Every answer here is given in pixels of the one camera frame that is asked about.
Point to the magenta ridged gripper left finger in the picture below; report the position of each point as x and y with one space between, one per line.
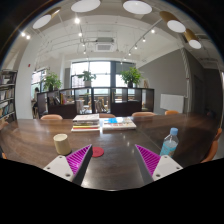
73 166

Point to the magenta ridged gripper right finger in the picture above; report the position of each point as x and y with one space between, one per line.
152 166

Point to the clear water bottle blue cap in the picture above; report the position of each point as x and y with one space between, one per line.
170 143

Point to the cream ceramic cup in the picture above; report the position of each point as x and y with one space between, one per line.
62 144

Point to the red round coaster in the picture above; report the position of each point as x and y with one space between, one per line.
97 152

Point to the stack of books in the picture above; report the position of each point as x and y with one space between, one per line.
86 122

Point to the orange chair far right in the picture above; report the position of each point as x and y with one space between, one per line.
142 114

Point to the orange chair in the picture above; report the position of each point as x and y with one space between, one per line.
105 115
142 114
214 147
51 117

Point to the orange chair far left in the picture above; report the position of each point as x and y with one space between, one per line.
51 117

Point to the orange chair right corner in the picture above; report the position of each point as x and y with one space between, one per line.
171 112

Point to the flat colourful book pile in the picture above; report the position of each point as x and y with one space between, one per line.
118 123

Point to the orange chair far middle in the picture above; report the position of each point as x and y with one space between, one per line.
105 115

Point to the orange chair right side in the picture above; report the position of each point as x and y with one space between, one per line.
214 147

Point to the dark open shelf divider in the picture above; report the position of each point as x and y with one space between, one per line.
119 101

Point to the seated person behind shelf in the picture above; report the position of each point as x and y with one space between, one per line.
36 91

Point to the left potted plant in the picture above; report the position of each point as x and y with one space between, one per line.
52 82

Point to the potted plant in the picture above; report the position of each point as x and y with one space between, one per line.
52 82
131 76
87 78

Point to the right potted plant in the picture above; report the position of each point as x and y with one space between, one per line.
131 76

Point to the middle potted plant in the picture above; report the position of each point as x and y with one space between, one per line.
87 78

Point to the tall bookshelf at left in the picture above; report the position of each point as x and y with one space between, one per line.
7 95

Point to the ceiling air conditioner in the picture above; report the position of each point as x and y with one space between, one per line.
104 44

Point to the round ceiling lamp far right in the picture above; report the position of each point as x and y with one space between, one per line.
192 39

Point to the round ceiling lamp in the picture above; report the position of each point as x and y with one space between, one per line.
85 5
45 19
172 22
192 39
137 6

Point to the round ceiling lamp centre right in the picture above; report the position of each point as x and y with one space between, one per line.
137 6

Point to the round ceiling lamp centre left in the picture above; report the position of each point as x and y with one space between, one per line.
85 5

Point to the white board on wall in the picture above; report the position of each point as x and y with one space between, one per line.
172 102

